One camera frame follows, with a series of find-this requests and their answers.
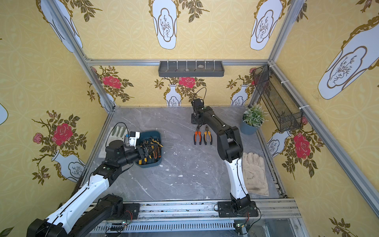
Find black wire mesh basket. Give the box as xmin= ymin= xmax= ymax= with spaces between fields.
xmin=252 ymin=66 xmax=303 ymax=132

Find green white artificial plant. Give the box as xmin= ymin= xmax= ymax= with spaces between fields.
xmin=242 ymin=104 xmax=267 ymax=127

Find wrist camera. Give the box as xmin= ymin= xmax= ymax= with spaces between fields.
xmin=125 ymin=131 xmax=140 ymax=148
xmin=191 ymin=98 xmax=204 ymax=113

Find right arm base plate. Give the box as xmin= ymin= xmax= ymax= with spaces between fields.
xmin=217 ymin=201 xmax=259 ymax=218

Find aluminium front rail frame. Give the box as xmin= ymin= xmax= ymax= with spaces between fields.
xmin=86 ymin=198 xmax=309 ymax=237

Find teal plastic storage box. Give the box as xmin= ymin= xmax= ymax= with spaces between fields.
xmin=135 ymin=130 xmax=163 ymax=168

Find right work glove beige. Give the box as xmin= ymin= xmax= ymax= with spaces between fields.
xmin=242 ymin=152 xmax=269 ymax=196

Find grey wall shelf tray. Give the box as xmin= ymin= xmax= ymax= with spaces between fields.
xmin=158 ymin=60 xmax=225 ymax=78

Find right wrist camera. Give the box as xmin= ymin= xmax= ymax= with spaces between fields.
xmin=191 ymin=98 xmax=204 ymax=113

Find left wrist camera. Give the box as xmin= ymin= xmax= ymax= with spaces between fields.
xmin=125 ymin=131 xmax=140 ymax=148

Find blue flower pot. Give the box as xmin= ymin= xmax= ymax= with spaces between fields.
xmin=240 ymin=119 xmax=258 ymax=135

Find red orange black pliers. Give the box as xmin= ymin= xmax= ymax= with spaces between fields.
xmin=193 ymin=125 xmax=202 ymax=145

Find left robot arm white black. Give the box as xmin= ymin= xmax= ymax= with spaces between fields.
xmin=26 ymin=139 xmax=162 ymax=237

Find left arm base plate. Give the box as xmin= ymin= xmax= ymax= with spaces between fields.
xmin=117 ymin=203 xmax=140 ymax=220

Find left work glove beige green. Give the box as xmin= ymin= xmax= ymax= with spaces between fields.
xmin=98 ymin=123 xmax=128 ymax=159

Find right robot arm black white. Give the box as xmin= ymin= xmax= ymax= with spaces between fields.
xmin=191 ymin=99 xmax=251 ymax=212

